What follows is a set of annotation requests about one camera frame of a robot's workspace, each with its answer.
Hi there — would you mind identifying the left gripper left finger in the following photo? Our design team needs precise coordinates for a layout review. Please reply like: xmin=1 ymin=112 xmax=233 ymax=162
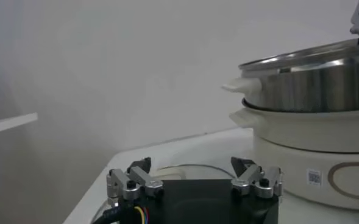
xmin=105 ymin=156 xmax=165 ymax=208

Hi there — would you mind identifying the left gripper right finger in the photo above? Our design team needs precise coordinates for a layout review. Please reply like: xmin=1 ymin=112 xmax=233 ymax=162
xmin=230 ymin=156 xmax=285 ymax=199

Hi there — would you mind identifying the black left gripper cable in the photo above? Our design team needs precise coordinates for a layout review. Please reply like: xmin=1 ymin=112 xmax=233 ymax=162
xmin=92 ymin=206 xmax=121 ymax=224

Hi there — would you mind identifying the cream electric cooker pot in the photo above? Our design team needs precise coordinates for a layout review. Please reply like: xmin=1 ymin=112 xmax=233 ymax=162
xmin=229 ymin=108 xmax=359 ymax=214

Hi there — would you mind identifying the round glass pot lid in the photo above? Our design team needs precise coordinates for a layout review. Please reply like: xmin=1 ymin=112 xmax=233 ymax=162
xmin=90 ymin=163 xmax=237 ymax=223

